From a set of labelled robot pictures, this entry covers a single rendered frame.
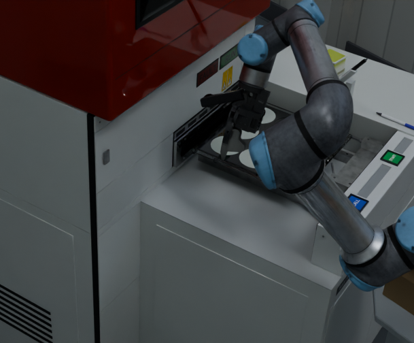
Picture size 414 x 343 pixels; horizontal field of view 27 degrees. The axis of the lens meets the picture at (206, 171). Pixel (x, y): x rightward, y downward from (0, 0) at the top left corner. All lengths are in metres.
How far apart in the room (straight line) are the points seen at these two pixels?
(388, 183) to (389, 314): 0.40
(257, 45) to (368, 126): 0.76
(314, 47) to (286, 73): 0.95
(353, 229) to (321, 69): 0.37
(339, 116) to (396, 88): 1.15
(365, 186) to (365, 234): 0.47
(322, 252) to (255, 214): 0.28
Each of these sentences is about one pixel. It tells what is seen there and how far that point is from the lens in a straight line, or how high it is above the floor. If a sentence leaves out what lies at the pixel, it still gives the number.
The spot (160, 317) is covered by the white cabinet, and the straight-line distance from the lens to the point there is 2.78.
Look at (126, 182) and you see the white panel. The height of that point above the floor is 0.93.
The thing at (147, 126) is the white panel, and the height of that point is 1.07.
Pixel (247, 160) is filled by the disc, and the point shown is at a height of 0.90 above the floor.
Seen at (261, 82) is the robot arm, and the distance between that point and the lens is 2.21.
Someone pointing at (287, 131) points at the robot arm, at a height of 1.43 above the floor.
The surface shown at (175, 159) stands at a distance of 2.59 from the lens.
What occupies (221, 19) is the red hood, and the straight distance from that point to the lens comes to 2.45.
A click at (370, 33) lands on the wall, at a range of 4.86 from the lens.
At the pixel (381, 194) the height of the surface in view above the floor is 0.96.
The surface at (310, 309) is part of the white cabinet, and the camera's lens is 2.39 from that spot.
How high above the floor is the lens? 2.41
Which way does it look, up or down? 37 degrees down
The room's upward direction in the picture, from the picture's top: 4 degrees clockwise
